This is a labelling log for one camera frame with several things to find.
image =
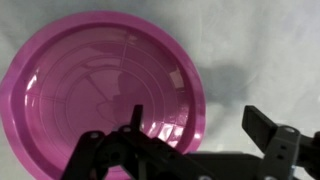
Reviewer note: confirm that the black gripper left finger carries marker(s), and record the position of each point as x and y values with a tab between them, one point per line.
133	156

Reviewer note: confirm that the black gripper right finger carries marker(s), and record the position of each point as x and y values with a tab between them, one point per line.
280	150

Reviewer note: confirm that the pink round plastic lid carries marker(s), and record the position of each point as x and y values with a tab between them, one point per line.
83	66

